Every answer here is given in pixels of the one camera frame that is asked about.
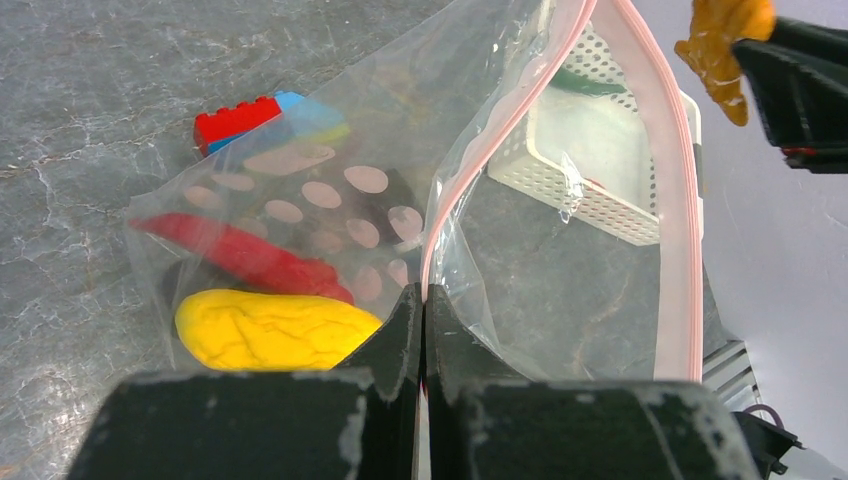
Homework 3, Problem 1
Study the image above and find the multicolour brick stack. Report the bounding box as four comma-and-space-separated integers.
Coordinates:
193, 91, 350, 157

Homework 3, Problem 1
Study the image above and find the orange yellow fruit toy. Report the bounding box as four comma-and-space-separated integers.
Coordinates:
674, 0, 777, 126

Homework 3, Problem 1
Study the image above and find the red chili pepper toy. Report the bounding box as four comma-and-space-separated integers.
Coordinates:
129, 212, 354, 304

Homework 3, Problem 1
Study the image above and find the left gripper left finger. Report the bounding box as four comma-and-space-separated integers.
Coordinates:
68, 284, 422, 479

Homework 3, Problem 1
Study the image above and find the clear polka dot zip bag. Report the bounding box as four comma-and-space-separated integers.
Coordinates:
126, 1, 703, 382

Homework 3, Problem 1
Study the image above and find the yellow corn toy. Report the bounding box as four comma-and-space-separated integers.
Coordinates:
174, 289, 382, 371

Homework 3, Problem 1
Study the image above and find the green chili pepper toy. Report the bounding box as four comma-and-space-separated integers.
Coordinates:
549, 68, 626, 97

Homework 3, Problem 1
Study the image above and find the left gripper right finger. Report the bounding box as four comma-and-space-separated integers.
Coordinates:
423, 285, 756, 479

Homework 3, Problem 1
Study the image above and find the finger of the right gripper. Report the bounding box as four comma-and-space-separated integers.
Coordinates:
732, 17, 847, 174

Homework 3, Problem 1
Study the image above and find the black microphone on table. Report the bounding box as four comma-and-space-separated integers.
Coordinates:
343, 165, 424, 267

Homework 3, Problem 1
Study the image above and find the white perforated basket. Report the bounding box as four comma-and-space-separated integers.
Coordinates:
486, 23, 704, 248

